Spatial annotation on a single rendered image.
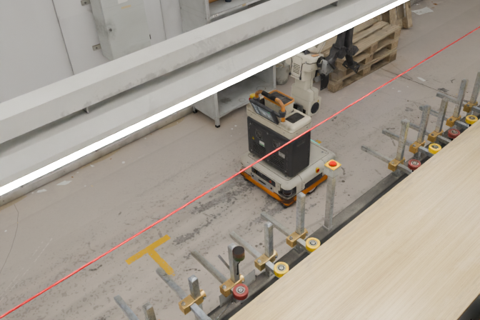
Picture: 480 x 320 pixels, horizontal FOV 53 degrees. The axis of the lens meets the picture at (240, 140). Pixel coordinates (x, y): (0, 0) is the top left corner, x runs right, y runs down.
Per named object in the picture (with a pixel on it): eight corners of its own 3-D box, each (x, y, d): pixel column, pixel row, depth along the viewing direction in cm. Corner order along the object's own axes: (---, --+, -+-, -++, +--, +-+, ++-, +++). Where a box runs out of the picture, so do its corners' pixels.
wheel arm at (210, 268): (191, 256, 277) (190, 251, 275) (196, 253, 279) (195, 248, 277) (241, 303, 250) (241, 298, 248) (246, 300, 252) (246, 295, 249)
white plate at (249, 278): (219, 306, 264) (218, 295, 258) (254, 279, 277) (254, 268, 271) (220, 306, 263) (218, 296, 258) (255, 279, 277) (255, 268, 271)
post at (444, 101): (429, 151, 373) (441, 98, 345) (432, 149, 375) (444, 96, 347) (433, 153, 371) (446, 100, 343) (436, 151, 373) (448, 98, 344)
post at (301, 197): (295, 251, 294) (296, 193, 265) (298, 248, 296) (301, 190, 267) (299, 255, 292) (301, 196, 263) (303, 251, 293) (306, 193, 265)
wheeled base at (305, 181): (287, 210, 414) (287, 188, 399) (238, 176, 453) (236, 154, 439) (338, 173, 448) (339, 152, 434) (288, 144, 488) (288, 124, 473)
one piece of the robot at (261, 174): (279, 191, 410) (279, 184, 405) (246, 169, 436) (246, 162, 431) (281, 190, 412) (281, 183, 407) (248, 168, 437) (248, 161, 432)
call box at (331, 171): (323, 174, 280) (323, 163, 275) (331, 168, 284) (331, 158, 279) (332, 180, 276) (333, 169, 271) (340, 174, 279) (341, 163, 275)
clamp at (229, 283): (219, 291, 257) (218, 286, 254) (238, 277, 264) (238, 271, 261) (226, 298, 254) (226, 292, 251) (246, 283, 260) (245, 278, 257)
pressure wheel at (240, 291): (231, 302, 254) (229, 288, 247) (242, 293, 258) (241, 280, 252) (241, 312, 249) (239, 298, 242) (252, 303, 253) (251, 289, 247)
